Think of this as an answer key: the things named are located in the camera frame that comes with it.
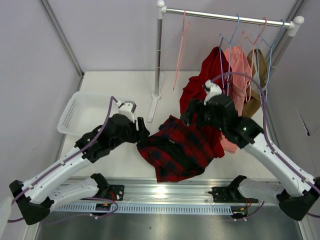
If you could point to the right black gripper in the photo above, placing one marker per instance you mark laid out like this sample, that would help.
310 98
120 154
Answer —
194 113

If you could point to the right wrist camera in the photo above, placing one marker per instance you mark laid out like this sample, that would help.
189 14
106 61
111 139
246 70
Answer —
211 89

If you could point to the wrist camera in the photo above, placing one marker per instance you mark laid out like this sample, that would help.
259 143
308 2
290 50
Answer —
127 108
211 89

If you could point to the red dress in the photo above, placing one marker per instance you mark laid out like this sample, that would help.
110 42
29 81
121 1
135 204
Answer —
214 65

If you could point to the white plastic basket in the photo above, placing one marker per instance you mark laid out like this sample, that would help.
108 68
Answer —
85 111

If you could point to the tan brown garment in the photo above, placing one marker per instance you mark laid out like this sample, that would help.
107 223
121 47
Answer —
260 70

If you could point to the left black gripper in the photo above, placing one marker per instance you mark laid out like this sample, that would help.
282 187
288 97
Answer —
140 136

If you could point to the white slotted cable duct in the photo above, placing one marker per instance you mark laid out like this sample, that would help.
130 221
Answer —
144 208

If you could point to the pink garment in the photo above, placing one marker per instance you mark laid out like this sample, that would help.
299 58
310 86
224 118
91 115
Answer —
238 86

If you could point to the red navy plaid skirt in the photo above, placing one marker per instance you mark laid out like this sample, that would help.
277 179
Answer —
179 152

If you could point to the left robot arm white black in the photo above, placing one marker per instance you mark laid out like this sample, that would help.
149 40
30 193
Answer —
37 197

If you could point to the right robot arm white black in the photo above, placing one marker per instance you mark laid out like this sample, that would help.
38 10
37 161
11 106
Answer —
296 190

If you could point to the metal clothes rack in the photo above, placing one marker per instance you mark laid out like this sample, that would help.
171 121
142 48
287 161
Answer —
292 25

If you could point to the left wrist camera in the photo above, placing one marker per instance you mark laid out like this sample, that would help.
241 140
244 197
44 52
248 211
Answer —
127 108

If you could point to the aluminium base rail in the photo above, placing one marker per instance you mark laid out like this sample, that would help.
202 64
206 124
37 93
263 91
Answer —
149 191

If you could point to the pink wire hanger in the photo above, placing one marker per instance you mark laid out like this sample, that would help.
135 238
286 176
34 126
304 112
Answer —
185 30

